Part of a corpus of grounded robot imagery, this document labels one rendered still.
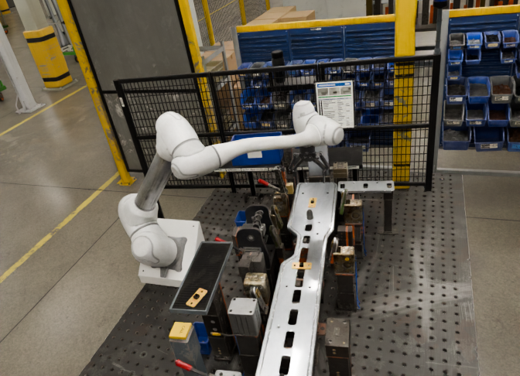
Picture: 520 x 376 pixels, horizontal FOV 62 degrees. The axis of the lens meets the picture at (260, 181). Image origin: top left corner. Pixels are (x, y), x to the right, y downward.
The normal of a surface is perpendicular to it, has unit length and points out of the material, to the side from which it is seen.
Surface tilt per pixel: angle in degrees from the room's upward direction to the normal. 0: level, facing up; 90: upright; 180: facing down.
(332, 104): 90
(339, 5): 90
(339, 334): 0
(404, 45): 90
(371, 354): 0
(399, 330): 0
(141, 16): 89
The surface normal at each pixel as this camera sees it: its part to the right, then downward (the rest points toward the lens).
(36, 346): -0.15, -0.84
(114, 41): -0.35, 0.54
